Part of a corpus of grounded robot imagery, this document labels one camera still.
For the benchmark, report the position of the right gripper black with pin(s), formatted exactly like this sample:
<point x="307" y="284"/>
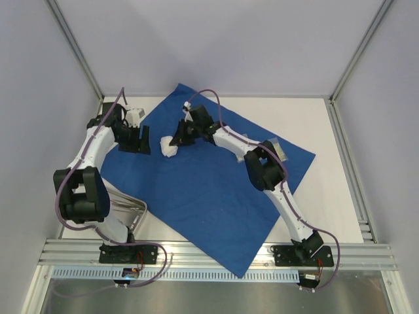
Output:
<point x="186" y="129"/>

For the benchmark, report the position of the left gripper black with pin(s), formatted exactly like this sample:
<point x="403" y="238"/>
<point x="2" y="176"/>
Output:
<point x="138" y="145"/>

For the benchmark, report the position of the white gauze pad large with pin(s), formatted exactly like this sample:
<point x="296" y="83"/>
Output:
<point x="166" y="149"/>

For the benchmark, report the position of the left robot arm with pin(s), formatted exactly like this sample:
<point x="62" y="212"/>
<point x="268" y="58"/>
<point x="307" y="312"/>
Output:
<point x="82" y="199"/>

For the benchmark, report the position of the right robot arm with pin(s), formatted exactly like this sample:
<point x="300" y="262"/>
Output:
<point x="264" y="168"/>

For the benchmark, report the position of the blue surgical drape cloth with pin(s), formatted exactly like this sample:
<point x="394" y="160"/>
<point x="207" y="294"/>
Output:
<point x="202" y="192"/>

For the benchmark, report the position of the stainless steel instrument tray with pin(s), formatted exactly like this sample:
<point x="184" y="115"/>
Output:
<point x="132" y="219"/>

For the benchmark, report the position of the green packet in plastic left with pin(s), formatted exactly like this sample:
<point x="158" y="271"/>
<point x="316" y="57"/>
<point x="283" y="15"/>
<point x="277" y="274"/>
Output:
<point x="242" y="149"/>

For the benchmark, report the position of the green packet in plastic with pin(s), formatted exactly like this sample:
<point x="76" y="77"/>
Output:
<point x="242" y="149"/>
<point x="278" y="150"/>

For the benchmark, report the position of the green packet in plastic right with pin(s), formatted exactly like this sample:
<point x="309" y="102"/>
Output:
<point x="278" y="150"/>

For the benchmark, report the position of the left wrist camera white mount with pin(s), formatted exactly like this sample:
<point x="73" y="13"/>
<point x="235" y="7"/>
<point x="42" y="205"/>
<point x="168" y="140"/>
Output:
<point x="134" y="116"/>

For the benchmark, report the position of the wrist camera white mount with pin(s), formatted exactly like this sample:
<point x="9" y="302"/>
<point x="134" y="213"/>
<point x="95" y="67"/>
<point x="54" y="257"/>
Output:
<point x="134" y="116"/>
<point x="186" y="109"/>

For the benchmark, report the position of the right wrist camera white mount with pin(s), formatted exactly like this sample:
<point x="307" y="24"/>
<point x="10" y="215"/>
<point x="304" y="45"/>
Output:
<point x="186" y="109"/>

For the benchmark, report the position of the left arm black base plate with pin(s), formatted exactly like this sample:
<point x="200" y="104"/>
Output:
<point x="138" y="254"/>

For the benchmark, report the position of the slotted cable duct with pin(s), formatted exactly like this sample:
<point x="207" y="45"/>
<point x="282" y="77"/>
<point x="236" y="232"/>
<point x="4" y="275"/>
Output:
<point x="176" y="274"/>

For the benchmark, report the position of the aluminium front rail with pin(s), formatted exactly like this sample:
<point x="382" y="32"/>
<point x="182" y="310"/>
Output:
<point x="184" y="254"/>

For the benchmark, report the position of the aluminium frame post left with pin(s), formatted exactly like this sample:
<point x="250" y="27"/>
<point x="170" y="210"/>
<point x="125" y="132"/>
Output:
<point x="70" y="39"/>

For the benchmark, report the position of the aluminium frame post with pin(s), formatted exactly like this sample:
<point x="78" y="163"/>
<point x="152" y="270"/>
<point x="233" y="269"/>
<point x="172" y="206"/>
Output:
<point x="361" y="48"/>
<point x="70" y="39"/>

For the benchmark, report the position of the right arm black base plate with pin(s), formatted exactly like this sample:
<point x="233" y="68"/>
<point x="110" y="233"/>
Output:
<point x="285" y="256"/>

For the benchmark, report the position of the aluminium side rail right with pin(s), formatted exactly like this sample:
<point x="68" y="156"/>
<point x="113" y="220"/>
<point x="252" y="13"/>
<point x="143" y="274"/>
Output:
<point x="354" y="184"/>

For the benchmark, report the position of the aluminium frame post right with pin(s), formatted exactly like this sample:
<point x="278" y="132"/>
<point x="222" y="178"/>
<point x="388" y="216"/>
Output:
<point x="361" y="48"/>

